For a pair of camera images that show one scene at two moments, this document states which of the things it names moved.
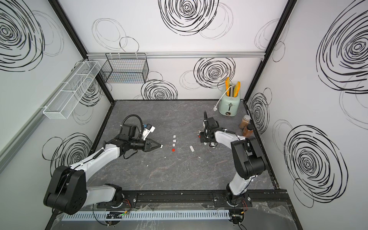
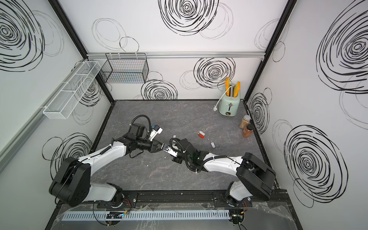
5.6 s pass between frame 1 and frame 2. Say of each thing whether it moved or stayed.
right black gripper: moved
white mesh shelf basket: stayed
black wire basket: stayed
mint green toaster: stayed
